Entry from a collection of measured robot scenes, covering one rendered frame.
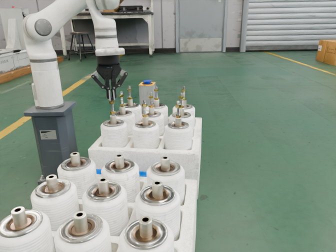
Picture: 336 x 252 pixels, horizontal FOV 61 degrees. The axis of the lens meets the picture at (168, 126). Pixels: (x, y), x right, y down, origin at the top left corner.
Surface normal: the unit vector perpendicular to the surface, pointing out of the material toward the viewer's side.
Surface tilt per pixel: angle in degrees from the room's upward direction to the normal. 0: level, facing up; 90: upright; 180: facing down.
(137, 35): 90
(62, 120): 93
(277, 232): 0
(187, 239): 0
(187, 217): 0
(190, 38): 90
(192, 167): 90
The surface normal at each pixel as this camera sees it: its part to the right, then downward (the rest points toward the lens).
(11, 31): -0.02, -0.07
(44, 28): 0.65, 0.27
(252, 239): -0.02, -0.94
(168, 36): -0.01, 0.34
